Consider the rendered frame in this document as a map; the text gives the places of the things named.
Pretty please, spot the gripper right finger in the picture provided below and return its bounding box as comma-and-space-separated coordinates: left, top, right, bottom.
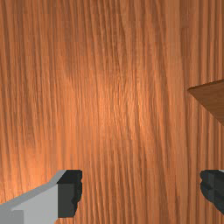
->
199, 169, 224, 216

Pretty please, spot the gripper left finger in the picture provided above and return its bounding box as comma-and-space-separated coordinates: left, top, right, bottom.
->
0, 169, 83, 224

